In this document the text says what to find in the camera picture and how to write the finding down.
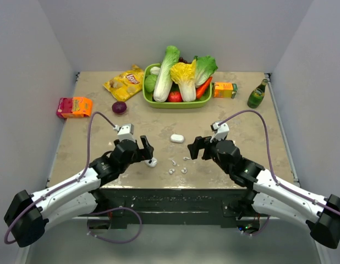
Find white oval charging case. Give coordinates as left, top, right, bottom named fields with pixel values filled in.
left=170, top=134, right=185, bottom=144

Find yellow napa cabbage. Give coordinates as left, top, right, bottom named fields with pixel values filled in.
left=170, top=59, right=196, bottom=102

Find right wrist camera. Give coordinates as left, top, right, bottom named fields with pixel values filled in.
left=210, top=121, right=229, bottom=142

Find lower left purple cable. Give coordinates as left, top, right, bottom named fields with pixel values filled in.
left=86, top=206, right=143, bottom=244

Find green Perrier glass bottle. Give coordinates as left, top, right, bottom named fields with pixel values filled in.
left=247, top=79, right=268, bottom=108

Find red apple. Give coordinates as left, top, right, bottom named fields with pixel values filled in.
left=167, top=91, right=183, bottom=103

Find round green cabbage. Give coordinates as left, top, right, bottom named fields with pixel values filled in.
left=144, top=74, right=158, bottom=93

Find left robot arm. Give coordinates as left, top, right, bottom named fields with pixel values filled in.
left=4, top=135, right=154, bottom=248

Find purple red onion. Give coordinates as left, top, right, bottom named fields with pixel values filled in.
left=112, top=101, right=127, bottom=115

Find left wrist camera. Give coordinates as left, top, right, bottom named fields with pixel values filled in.
left=117, top=123, right=136, bottom=142

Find yellow Lays chips bag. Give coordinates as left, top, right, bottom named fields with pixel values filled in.
left=103, top=64, right=144, bottom=102

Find green plastic basket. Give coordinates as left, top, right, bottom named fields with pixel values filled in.
left=142, top=63, right=213, bottom=109

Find white square charging case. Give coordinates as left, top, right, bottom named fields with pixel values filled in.
left=144, top=157, right=157, bottom=168

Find white garlic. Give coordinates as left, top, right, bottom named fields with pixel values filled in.
left=150, top=66, right=161, bottom=76

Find orange pink snack box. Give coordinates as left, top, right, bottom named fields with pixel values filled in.
left=56, top=97, right=93, bottom=119

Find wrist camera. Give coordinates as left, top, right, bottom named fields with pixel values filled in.
left=117, top=123, right=136, bottom=142
left=210, top=121, right=229, bottom=142

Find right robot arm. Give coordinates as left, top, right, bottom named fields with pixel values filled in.
left=188, top=136, right=340, bottom=249

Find green leafy cabbage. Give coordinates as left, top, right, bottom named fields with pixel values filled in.
left=194, top=56, right=218, bottom=88

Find orange carrot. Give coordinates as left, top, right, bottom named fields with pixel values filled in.
left=196, top=77, right=212, bottom=100

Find purple cable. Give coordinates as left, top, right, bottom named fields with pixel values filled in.
left=217, top=109, right=340, bottom=218
left=240, top=214, right=271, bottom=237
left=86, top=206, right=143, bottom=244
left=3, top=111, right=118, bottom=245

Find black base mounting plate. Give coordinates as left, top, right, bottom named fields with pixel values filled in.
left=87, top=188, right=266, bottom=231

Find dark red grapes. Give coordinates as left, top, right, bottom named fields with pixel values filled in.
left=179, top=57, right=188, bottom=64

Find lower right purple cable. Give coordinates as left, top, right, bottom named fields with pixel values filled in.
left=240, top=214, right=271, bottom=237

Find orange juice carton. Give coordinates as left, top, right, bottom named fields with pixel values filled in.
left=213, top=82, right=238, bottom=99

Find green napa cabbage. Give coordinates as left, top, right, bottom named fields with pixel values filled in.
left=153, top=46, right=180, bottom=102

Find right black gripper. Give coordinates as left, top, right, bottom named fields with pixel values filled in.
left=188, top=133, right=232, bottom=174

